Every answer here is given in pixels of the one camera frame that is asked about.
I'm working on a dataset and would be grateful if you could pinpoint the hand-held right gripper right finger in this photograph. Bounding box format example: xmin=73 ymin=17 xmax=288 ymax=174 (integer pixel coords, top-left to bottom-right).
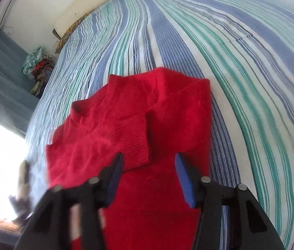
xmin=174 ymin=152 xmax=286 ymax=250

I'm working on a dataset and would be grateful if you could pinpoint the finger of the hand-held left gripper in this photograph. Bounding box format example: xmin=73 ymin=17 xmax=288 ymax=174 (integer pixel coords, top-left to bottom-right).
xmin=8 ymin=160 xmax=34 ymax=215

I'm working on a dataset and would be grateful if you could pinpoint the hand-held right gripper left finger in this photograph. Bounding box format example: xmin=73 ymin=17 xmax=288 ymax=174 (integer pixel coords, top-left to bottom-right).
xmin=14 ymin=152 xmax=125 ymax=250

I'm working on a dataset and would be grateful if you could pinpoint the red sweater with dog print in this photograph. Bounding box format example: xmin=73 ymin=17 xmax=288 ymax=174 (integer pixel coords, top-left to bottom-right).
xmin=45 ymin=67 xmax=212 ymax=250

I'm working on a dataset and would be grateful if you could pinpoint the pile of assorted clothes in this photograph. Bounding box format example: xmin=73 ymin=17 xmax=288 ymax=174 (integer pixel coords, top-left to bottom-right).
xmin=22 ymin=46 xmax=55 ymax=97

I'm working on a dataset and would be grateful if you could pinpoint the blue curtain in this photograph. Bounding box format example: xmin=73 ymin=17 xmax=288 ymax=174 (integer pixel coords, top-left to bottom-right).
xmin=0 ymin=29 xmax=40 ymax=136

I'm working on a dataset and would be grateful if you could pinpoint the striped blue green bed blanket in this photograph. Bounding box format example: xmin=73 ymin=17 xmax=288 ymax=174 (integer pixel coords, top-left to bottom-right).
xmin=25 ymin=0 xmax=294 ymax=250

